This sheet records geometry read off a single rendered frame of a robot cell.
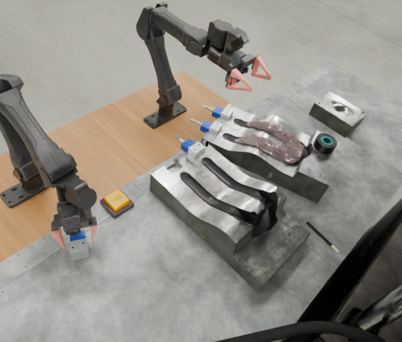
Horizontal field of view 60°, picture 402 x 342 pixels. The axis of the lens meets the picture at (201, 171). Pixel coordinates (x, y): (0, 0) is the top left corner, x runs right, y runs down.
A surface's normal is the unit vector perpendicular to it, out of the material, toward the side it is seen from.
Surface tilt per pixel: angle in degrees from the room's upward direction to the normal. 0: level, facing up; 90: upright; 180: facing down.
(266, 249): 0
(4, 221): 0
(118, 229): 0
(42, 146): 40
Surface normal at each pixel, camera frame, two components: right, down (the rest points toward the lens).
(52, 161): 0.59, -0.14
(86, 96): 0.14, -0.64
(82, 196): 0.74, 0.22
